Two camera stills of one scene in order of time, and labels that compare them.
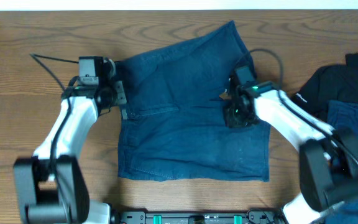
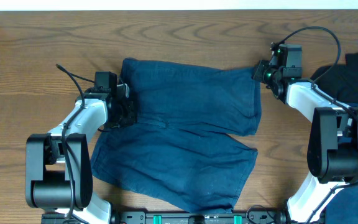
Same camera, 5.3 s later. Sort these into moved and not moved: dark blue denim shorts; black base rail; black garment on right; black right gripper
Moved: black right gripper; dark blue denim shorts
Not moved: black garment on right; black base rail
